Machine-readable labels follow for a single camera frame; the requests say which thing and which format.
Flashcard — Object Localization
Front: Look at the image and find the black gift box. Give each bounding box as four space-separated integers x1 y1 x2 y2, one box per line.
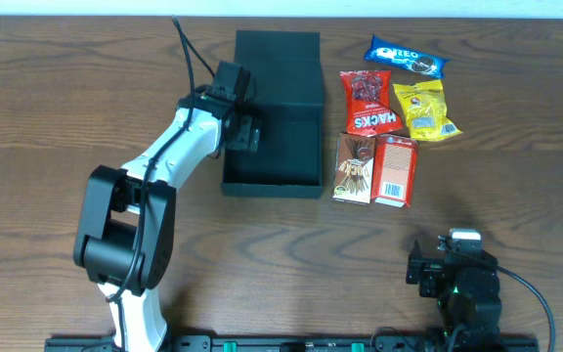
221 30 325 198

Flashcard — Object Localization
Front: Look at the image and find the red Hacks candy bag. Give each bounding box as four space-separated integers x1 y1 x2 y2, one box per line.
339 70 403 137

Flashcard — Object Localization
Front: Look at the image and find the yellow candy bag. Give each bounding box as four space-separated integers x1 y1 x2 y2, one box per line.
393 80 462 142

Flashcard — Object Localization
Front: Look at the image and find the blue Oreo cookie pack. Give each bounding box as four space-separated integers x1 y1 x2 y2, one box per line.
364 35 449 79

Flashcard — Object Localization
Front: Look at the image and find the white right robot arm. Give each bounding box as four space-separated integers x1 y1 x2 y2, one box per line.
406 237 506 352

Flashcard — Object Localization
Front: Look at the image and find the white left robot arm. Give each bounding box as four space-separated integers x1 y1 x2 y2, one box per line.
72 62 260 351

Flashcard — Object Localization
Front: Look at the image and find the brown Pocky box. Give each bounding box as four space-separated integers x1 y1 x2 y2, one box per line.
332 133 375 204

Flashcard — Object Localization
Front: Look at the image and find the red snack box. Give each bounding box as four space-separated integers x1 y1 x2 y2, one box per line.
371 134 418 207

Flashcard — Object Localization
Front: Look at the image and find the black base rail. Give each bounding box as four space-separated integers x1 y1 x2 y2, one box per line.
44 334 540 352

